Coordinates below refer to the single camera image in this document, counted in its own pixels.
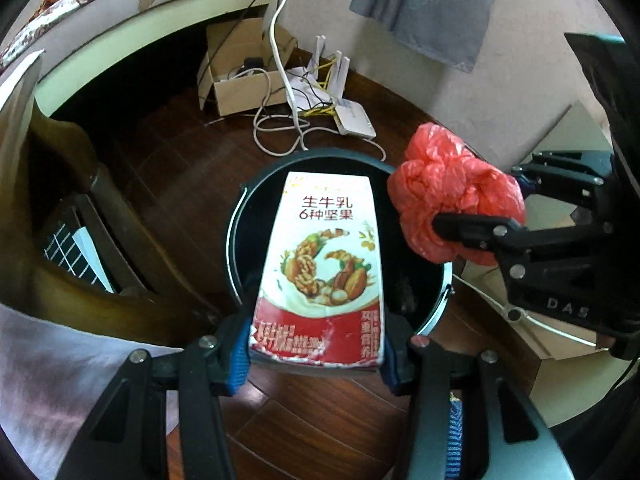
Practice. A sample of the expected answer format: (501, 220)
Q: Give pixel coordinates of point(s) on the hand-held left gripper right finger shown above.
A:
(400, 360)

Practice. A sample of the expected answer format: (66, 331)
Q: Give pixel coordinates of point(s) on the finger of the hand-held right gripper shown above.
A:
(470, 230)
(565, 170)

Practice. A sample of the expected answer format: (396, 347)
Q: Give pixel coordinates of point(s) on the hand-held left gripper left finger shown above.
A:
(237, 360)

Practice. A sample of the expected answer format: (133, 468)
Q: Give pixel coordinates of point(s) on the red plastic bag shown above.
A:
(450, 190)

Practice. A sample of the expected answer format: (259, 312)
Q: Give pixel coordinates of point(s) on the black plastic bucket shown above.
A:
(415, 285)

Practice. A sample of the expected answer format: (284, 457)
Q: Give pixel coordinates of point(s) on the milk carton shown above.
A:
(320, 270)

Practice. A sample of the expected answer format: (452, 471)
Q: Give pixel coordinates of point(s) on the flat cardboard sheet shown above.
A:
(565, 130)

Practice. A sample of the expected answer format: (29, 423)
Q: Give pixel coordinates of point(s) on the white router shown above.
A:
(355, 117)

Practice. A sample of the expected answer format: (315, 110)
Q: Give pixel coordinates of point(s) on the wooden chair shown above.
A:
(130, 240)

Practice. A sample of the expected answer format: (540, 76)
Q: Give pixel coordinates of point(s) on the black grid-patterned board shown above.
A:
(65, 245)

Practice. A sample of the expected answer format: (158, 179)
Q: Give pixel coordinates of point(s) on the grey patterned curtain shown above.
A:
(425, 5)

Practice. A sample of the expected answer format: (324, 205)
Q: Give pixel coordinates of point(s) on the open cardboard box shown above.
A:
(235, 90)

